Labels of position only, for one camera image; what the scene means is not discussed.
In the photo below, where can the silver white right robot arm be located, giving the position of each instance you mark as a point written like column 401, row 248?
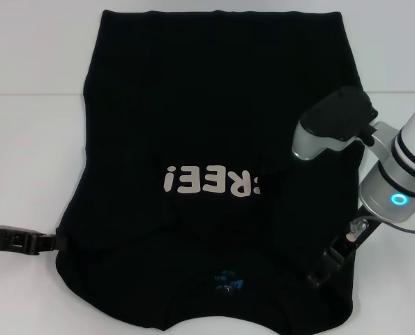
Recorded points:
column 385, row 174

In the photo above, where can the black shirt with FREE print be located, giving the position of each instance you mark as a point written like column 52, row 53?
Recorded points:
column 193, row 104

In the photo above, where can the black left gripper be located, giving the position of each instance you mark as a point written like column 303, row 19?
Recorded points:
column 8, row 239

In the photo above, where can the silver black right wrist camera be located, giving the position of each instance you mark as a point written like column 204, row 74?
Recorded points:
column 332, row 115

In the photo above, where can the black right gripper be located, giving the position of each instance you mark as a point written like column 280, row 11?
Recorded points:
column 346, row 247

